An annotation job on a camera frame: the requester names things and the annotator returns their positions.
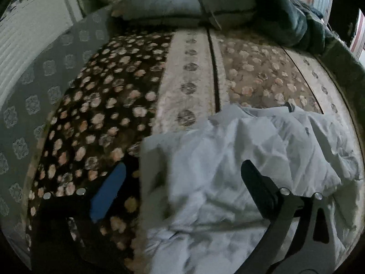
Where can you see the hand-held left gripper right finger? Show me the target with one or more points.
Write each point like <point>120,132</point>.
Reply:
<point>256,189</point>

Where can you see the grey-blue folded quilt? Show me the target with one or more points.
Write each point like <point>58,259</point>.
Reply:
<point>165,2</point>

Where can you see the dark blue striped quilt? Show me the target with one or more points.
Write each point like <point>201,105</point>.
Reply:
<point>288,20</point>

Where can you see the white louvred wardrobe door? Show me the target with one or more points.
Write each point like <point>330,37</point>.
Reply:
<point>34,28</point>

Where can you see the light blue down jacket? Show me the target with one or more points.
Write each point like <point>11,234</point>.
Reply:
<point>214,177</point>

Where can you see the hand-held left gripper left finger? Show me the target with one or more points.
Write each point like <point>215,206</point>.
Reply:
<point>108,194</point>

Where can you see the floral bed blanket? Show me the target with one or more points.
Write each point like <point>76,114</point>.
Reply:
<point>188,77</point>

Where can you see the grey patterned bed side cushion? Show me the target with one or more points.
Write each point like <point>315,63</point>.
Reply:
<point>345,54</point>

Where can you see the dark floral blanket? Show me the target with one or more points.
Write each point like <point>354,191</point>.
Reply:
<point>28,105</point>

